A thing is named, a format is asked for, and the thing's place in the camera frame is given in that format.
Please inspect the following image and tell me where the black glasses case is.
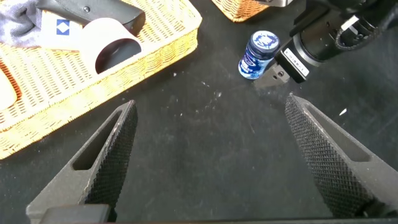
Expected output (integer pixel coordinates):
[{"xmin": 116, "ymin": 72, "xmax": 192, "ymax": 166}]
[{"xmin": 35, "ymin": 0, "xmax": 146, "ymax": 35}]

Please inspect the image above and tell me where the wicker basket with food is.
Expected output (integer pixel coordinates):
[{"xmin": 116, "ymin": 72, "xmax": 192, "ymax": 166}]
[{"xmin": 211, "ymin": 0, "xmax": 271, "ymax": 23}]

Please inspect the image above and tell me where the braided black arm cable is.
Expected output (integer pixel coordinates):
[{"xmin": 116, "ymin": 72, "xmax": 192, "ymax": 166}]
[{"xmin": 334, "ymin": 0, "xmax": 398, "ymax": 52}]

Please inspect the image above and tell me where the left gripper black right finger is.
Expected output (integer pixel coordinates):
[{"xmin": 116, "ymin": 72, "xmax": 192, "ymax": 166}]
[{"xmin": 284, "ymin": 92, "xmax": 398, "ymax": 218}]

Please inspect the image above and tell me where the grey cloth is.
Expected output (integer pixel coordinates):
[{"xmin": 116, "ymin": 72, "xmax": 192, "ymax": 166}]
[{"xmin": 0, "ymin": 0, "xmax": 43, "ymax": 48}]

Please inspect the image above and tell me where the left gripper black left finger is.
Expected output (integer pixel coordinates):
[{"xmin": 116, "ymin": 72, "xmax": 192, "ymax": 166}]
[{"xmin": 25, "ymin": 99, "xmax": 139, "ymax": 224}]

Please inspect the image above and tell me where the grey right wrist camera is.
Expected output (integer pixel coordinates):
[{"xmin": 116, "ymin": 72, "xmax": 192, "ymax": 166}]
[{"xmin": 257, "ymin": 0, "xmax": 295, "ymax": 7}]

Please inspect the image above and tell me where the beige soap box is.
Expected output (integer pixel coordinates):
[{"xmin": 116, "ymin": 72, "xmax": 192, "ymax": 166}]
[{"xmin": 39, "ymin": 11, "xmax": 88, "ymax": 53}]

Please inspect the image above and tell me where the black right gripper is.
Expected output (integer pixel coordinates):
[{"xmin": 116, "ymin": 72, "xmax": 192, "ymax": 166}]
[{"xmin": 253, "ymin": 46, "xmax": 312, "ymax": 90}]

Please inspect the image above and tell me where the wicker basket with household items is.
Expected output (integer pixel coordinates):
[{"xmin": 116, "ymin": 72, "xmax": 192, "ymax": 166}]
[{"xmin": 0, "ymin": 0, "xmax": 203, "ymax": 160}]

